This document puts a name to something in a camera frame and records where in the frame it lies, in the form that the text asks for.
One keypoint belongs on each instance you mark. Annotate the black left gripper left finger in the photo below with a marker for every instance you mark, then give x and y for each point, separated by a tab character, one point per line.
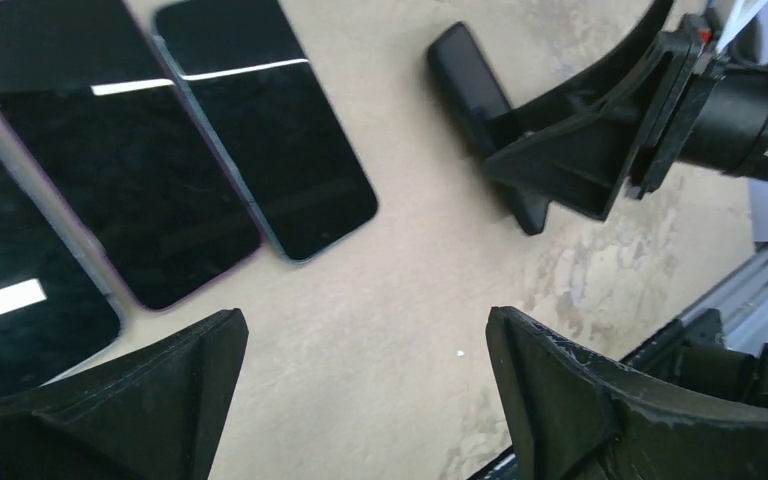
155	413

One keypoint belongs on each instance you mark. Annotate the black smartphone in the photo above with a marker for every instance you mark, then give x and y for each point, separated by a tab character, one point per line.
54	316

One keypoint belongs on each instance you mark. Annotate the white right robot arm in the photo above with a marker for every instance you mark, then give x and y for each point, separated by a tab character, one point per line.
731	134

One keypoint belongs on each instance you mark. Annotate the aluminium front rail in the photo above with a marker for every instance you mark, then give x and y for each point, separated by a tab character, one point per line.
742	300

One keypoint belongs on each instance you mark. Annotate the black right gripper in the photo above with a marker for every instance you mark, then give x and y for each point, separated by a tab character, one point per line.
645	115

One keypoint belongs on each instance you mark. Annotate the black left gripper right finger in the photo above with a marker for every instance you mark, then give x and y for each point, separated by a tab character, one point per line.
573	413

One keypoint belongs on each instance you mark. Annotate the black phone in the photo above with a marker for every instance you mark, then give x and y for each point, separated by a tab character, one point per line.
471	91

